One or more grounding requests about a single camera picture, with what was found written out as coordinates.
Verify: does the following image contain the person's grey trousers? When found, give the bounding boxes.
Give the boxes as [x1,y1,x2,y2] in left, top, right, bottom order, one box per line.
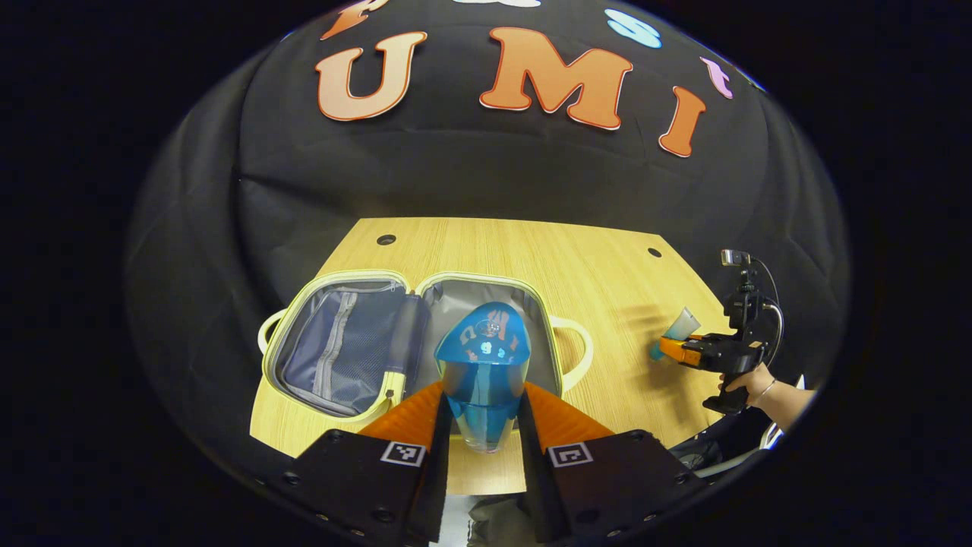
[465,492,532,547]

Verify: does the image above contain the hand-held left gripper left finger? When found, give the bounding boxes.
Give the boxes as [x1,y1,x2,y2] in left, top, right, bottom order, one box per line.
[291,381,454,547]

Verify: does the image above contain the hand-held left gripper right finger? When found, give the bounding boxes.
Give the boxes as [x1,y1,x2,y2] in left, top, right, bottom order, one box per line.
[517,381,708,545]

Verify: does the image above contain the clear tube with blue cap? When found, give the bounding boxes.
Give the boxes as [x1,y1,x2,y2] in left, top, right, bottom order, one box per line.
[649,307,702,362]

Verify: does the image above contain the dark seat with white rim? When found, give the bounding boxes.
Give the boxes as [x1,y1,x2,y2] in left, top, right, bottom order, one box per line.
[672,422,787,479]

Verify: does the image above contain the pale green suitcase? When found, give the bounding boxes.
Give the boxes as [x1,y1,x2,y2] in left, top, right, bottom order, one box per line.
[257,270,594,428]

